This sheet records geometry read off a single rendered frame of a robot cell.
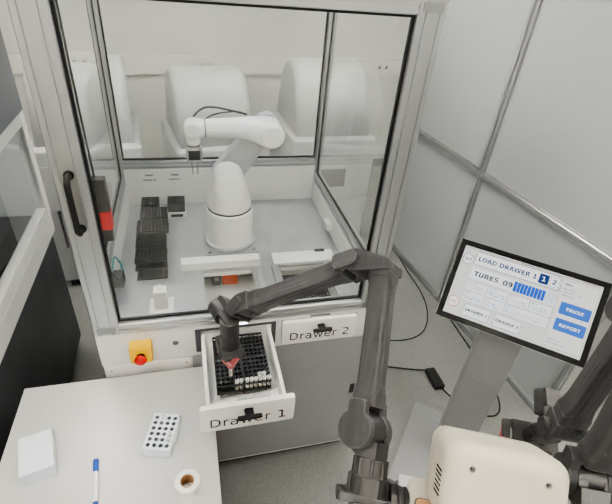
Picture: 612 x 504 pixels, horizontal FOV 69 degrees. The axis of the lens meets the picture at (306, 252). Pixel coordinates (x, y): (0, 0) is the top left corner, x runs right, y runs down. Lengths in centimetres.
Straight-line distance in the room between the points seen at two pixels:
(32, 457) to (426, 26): 161
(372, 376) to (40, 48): 103
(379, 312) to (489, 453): 35
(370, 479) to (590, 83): 201
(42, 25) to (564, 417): 142
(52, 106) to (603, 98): 213
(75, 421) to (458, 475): 122
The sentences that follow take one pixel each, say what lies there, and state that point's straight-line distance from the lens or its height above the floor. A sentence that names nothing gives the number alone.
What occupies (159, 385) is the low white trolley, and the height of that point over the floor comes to 76.
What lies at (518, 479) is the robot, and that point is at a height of 137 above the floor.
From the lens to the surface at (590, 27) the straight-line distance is 252.
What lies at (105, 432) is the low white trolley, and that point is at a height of 76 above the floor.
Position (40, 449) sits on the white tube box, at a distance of 160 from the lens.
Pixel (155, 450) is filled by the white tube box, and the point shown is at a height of 79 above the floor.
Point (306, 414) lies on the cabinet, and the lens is 214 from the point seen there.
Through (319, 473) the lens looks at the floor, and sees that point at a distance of 238.
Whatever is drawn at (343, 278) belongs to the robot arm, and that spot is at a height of 140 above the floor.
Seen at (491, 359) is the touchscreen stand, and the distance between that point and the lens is 201.
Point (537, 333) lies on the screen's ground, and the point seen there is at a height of 101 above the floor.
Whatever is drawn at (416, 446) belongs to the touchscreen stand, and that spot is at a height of 4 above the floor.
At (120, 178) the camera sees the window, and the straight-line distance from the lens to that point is 133.
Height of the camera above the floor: 207
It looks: 34 degrees down
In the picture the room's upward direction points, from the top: 6 degrees clockwise
